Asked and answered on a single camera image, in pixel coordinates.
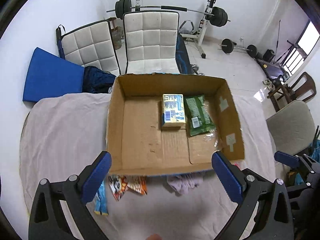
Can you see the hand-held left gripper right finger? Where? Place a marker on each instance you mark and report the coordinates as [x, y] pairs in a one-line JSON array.
[[227, 180]]

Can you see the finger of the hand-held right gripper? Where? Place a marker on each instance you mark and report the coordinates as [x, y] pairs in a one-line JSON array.
[[286, 158]]

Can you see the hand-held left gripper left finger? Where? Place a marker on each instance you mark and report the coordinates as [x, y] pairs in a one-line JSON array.
[[96, 177]]

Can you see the cardboard box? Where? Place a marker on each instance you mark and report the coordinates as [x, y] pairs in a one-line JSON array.
[[155, 140]]

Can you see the green snack packet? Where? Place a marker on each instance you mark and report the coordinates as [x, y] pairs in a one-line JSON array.
[[198, 115]]

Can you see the yellow tissue pack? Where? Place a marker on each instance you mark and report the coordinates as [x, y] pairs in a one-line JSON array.
[[173, 112]]

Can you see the blue striped snack packet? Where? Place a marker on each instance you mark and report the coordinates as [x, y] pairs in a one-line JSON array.
[[102, 202]]

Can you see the beige padded chair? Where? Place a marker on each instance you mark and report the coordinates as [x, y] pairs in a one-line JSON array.
[[291, 127]]

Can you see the orange cartoon snack packet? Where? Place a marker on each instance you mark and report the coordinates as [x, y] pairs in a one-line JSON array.
[[127, 186]]

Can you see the lilac cloth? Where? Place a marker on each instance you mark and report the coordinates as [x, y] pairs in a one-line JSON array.
[[183, 183]]

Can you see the brown wooden chair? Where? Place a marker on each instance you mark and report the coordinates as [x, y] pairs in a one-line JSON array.
[[302, 87]]

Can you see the pair of shoes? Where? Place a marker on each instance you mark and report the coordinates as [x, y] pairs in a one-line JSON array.
[[269, 84]]

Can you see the black exercise machine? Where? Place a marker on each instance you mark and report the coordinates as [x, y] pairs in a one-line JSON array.
[[273, 68]]

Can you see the dark blue bag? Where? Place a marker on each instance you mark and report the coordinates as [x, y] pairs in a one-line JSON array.
[[97, 80]]

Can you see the black tripod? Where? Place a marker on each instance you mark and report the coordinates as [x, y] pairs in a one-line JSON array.
[[287, 52]]

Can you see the blue foam mat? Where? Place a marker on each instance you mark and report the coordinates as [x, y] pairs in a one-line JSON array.
[[50, 77]]

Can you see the chrome dumbbell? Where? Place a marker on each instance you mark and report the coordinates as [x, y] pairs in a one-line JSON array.
[[197, 69]]

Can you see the window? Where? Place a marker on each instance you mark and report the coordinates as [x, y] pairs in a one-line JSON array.
[[308, 40]]

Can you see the short barbell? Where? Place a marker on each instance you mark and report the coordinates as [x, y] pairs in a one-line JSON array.
[[228, 45]]

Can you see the white quilted chair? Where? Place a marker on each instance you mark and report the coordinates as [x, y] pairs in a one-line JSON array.
[[150, 40], [90, 47]]

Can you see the blue black weight bench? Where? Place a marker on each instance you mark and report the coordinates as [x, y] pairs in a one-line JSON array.
[[182, 55]]

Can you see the blue folded umbrella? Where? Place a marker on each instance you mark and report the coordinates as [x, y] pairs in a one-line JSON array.
[[60, 42]]

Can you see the clear water jug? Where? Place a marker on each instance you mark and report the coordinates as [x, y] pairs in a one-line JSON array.
[[116, 38]]

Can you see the white squat rack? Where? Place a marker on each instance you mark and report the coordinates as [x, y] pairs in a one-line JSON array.
[[203, 30]]

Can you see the long barbell with black plates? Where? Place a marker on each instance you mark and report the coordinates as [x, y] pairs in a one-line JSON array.
[[217, 16]]

